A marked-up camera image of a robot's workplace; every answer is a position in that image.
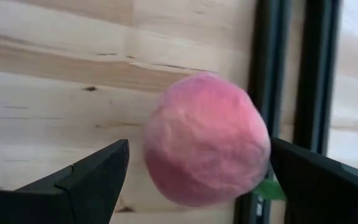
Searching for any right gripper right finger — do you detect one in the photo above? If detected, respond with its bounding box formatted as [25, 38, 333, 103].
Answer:
[270, 137, 358, 224]

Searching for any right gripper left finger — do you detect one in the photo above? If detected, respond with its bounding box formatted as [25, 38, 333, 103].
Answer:
[14, 138, 131, 224]

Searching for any pink peach large leaf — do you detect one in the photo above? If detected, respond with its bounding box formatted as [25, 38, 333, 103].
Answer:
[142, 71, 288, 208]

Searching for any black aluminium frame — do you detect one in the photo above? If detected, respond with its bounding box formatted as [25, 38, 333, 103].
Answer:
[233, 0, 343, 224]

